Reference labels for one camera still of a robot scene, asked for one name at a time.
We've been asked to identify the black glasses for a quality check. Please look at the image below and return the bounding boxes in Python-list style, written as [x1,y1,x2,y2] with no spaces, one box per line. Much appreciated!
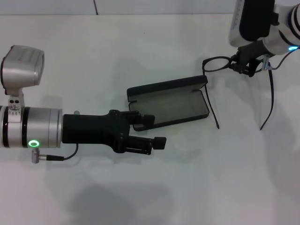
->
[202,55,275,131]

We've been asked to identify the black glasses case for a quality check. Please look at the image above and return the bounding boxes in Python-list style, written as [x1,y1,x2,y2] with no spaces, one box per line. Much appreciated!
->
[126,75,210,132]

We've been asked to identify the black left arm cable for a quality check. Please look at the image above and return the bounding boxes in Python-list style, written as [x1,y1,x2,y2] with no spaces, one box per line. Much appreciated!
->
[31,143,79,163]

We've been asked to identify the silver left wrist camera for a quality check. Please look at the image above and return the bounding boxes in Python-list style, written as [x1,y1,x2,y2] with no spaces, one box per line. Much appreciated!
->
[1,45,45,111]

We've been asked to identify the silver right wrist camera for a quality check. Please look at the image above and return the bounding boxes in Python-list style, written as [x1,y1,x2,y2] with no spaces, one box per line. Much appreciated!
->
[228,0,279,48]

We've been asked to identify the grey right arm cable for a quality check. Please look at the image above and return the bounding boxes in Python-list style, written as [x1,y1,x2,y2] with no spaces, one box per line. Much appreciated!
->
[269,45,298,71]

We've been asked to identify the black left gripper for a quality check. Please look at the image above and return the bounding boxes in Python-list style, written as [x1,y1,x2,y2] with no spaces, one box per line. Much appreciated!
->
[62,109,167,156]

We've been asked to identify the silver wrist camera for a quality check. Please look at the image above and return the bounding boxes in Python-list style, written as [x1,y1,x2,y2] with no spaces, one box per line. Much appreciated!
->
[1,45,45,111]
[228,0,279,48]

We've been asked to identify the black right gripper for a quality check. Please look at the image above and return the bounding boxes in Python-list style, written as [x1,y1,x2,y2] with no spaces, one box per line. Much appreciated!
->
[230,41,270,77]

